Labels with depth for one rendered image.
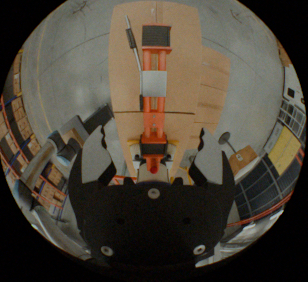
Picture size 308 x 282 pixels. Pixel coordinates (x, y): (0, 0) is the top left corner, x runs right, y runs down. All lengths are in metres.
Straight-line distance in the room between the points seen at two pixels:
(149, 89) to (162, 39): 0.14
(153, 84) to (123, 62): 0.21
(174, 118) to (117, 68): 0.34
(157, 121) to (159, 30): 0.26
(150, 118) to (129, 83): 0.19
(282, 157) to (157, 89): 7.36
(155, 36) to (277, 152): 7.39
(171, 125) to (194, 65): 0.31
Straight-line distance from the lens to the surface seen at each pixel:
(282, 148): 7.29
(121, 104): 0.41
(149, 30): 0.26
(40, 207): 0.68
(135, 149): 0.43
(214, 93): 1.00
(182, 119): 0.44
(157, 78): 0.23
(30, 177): 0.72
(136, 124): 0.44
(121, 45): 0.43
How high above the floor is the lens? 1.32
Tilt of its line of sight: 58 degrees down
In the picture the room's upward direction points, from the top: 180 degrees counter-clockwise
